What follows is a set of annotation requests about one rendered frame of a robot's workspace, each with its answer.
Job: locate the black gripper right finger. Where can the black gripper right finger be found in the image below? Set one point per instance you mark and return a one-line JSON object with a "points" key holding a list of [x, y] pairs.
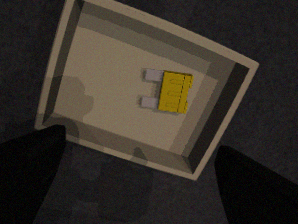
{"points": [[251, 193]]}

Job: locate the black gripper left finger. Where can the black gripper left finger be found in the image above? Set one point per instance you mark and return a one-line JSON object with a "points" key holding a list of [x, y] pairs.
{"points": [[28, 165]]}

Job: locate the beige shallow tray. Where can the beige shallow tray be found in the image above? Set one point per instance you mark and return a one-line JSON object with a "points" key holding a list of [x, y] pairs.
{"points": [[95, 81]]}

